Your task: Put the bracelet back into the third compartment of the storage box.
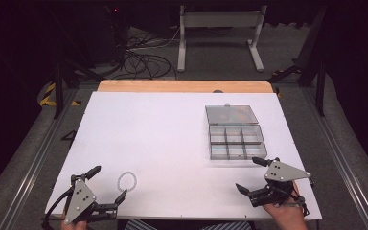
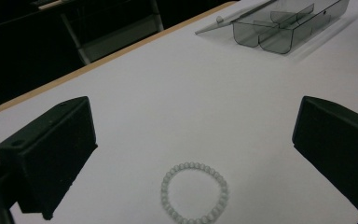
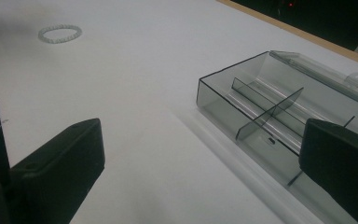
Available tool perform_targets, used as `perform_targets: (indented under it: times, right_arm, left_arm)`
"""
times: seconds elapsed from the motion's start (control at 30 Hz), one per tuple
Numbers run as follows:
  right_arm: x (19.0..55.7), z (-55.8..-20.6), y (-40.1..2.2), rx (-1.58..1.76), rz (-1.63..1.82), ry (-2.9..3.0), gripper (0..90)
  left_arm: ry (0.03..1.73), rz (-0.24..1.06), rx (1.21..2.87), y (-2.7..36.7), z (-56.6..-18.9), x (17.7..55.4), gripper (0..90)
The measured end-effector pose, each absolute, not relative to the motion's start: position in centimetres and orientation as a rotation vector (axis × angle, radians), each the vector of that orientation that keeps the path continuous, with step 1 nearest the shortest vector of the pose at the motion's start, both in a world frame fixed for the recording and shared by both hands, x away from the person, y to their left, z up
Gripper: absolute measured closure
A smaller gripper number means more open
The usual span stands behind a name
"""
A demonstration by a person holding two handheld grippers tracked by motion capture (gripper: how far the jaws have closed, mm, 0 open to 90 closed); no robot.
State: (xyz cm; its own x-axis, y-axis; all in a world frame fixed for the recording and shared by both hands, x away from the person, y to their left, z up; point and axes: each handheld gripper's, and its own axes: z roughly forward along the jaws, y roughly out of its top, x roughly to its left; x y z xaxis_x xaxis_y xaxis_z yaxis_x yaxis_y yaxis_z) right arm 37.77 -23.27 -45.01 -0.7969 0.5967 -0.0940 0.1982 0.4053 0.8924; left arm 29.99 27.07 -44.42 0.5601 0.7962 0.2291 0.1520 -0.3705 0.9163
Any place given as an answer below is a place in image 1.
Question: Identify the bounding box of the person's striped clothing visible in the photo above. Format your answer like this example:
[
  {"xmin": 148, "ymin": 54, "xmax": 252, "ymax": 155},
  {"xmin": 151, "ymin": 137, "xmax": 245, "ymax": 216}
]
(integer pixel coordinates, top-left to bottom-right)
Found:
[{"xmin": 122, "ymin": 218, "xmax": 254, "ymax": 230}]

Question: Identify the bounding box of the person's right hand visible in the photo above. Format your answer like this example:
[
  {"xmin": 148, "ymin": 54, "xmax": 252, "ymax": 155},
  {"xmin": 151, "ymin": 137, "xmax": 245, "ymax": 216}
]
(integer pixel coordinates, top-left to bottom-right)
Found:
[{"xmin": 262, "ymin": 181, "xmax": 309, "ymax": 230}]

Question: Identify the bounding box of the clear plastic compartment box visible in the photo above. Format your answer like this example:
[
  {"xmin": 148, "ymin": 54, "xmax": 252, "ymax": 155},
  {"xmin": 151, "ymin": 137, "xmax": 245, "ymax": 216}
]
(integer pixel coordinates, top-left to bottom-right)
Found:
[{"xmin": 204, "ymin": 103, "xmax": 268, "ymax": 161}]

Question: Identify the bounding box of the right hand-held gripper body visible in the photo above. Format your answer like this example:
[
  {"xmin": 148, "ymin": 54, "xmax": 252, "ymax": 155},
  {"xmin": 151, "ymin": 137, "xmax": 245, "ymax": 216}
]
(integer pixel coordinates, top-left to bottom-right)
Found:
[{"xmin": 248, "ymin": 157, "xmax": 312, "ymax": 209}]

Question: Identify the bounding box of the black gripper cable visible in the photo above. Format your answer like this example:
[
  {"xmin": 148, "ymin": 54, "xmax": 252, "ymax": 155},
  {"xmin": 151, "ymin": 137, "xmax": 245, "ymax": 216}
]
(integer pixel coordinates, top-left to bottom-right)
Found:
[
  {"xmin": 291, "ymin": 188, "xmax": 311, "ymax": 218},
  {"xmin": 41, "ymin": 186, "xmax": 75, "ymax": 230}
]

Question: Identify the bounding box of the yellow black hazard tape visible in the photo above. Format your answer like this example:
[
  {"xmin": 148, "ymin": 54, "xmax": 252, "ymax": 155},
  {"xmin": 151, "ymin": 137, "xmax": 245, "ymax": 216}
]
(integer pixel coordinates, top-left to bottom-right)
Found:
[{"xmin": 38, "ymin": 81, "xmax": 82, "ymax": 107}]

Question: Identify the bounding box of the clear bead bracelet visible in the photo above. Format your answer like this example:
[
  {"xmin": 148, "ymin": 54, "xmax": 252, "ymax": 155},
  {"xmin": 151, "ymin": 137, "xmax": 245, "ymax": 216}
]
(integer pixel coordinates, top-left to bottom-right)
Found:
[{"xmin": 117, "ymin": 171, "xmax": 139, "ymax": 193}]

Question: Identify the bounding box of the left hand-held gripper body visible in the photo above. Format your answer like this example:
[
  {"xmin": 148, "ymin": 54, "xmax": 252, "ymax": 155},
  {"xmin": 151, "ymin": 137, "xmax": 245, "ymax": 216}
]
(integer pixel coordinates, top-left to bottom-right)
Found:
[{"xmin": 64, "ymin": 173, "xmax": 119, "ymax": 225}]

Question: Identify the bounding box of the bundle of black floor cables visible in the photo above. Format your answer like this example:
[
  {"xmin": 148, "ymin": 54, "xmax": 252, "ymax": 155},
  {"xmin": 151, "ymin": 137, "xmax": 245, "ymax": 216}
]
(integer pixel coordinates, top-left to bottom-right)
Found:
[{"xmin": 120, "ymin": 28, "xmax": 180, "ymax": 81}]

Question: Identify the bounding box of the black triangular bracket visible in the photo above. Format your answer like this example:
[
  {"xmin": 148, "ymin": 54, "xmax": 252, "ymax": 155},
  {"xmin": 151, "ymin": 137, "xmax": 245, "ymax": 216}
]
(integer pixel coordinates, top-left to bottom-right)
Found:
[{"xmin": 60, "ymin": 129, "xmax": 78, "ymax": 142}]

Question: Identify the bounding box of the person's left hand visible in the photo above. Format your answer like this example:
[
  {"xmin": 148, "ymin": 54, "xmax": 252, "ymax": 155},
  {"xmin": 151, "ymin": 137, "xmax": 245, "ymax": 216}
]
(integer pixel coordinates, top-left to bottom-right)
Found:
[{"xmin": 60, "ymin": 219, "xmax": 88, "ymax": 230}]

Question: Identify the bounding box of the aluminium floor rail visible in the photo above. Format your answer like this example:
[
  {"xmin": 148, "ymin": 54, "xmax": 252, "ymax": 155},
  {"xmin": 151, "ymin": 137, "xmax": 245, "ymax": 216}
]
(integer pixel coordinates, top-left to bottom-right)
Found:
[
  {"xmin": 301, "ymin": 86, "xmax": 368, "ymax": 230},
  {"xmin": 0, "ymin": 88, "xmax": 79, "ymax": 230}
]

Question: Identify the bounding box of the black tripod stand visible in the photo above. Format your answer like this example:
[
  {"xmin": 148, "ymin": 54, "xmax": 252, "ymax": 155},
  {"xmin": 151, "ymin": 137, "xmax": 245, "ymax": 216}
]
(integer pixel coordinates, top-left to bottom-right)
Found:
[
  {"xmin": 46, "ymin": 6, "xmax": 106, "ymax": 120},
  {"xmin": 265, "ymin": 6, "xmax": 329, "ymax": 118}
]

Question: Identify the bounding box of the white metal stand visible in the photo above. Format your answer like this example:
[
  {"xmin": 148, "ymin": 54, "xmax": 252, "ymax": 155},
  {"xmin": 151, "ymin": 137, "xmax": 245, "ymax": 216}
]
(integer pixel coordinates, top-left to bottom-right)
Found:
[{"xmin": 176, "ymin": 4, "xmax": 268, "ymax": 73}]

